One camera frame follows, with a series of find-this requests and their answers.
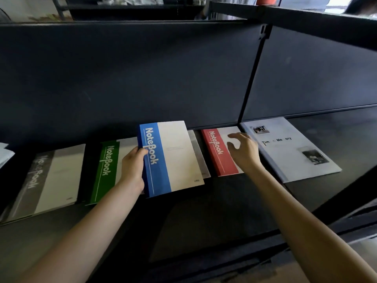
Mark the person's left hand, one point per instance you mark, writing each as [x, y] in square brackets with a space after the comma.
[131, 169]

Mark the person's right hand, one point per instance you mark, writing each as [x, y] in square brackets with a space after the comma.
[246, 153]

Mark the person's right thumb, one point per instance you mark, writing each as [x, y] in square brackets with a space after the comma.
[231, 146]

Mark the person's left thumb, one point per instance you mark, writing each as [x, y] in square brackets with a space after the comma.
[143, 152]

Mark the blue and white notebook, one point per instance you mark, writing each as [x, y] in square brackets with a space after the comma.
[176, 156]

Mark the person's left forearm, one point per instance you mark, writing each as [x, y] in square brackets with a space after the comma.
[88, 232]

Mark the person's right forearm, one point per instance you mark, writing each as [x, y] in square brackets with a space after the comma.
[306, 229]

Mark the red and white notebook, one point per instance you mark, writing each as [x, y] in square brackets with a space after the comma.
[216, 153]

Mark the white notebook with grey edge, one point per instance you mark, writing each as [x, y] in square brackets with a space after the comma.
[201, 162]

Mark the green and white notebook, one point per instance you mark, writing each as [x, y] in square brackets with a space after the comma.
[104, 173]

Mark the pale notebook with photos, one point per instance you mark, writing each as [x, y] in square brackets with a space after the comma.
[290, 150]

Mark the dark metal shelf unit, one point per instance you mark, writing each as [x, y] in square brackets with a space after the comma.
[147, 79]

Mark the grey and white notebook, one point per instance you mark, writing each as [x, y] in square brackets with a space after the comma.
[50, 182]

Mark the white paper sheet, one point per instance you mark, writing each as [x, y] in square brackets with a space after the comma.
[4, 154]

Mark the orange object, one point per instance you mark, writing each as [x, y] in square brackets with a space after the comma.
[266, 0]

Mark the black shelf upright post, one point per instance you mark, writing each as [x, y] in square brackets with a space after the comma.
[253, 76]

